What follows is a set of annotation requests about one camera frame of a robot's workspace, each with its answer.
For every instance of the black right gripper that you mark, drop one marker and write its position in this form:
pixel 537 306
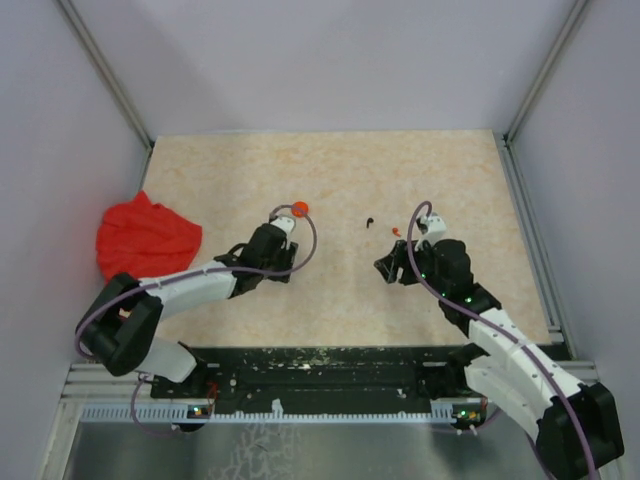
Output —
pixel 390 264

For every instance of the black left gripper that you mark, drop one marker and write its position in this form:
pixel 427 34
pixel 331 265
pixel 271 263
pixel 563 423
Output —
pixel 288 253

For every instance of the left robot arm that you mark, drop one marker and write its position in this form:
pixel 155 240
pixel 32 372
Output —
pixel 119 329

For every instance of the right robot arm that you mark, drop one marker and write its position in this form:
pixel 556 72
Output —
pixel 574 427

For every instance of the red crumpled cloth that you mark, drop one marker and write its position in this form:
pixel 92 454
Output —
pixel 145 239

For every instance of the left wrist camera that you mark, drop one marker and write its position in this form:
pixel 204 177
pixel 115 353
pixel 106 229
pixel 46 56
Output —
pixel 284 223

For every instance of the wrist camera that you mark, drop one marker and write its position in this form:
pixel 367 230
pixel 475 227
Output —
pixel 432 229
pixel 284 223

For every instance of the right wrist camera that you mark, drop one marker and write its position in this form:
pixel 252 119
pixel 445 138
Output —
pixel 432 229

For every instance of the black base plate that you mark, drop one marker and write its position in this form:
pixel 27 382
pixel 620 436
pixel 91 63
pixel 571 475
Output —
pixel 334 380

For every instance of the white slotted cable duct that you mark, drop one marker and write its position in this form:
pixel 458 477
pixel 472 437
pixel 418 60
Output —
pixel 148 412

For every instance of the aluminium side rail right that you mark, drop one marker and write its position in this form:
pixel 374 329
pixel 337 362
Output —
pixel 537 253

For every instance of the aluminium corner post left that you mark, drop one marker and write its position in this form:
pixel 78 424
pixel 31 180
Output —
pixel 104 71

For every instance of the aluminium corner post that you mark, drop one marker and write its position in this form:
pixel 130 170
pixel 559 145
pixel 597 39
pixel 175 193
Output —
pixel 104 71
pixel 570 27

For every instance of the aluminium corner post right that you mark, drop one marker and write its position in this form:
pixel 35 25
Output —
pixel 570 27

